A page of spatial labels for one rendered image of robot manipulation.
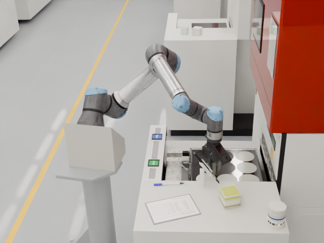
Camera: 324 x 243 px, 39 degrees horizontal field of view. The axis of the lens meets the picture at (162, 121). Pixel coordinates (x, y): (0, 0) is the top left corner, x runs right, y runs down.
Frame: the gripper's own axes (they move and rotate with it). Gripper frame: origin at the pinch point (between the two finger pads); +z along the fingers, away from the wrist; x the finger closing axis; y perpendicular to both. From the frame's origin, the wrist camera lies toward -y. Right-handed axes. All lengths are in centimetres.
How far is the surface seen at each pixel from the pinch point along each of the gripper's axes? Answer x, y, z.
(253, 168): -19.3, -6.0, 1.3
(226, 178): -2.9, -4.8, 1.3
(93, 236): 47, 55, 58
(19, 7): -93, 644, 62
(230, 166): -11.4, 2.3, 1.4
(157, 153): 17.1, 27.3, -4.4
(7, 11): -52, 561, 44
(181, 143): -11.2, 46.8, 9.2
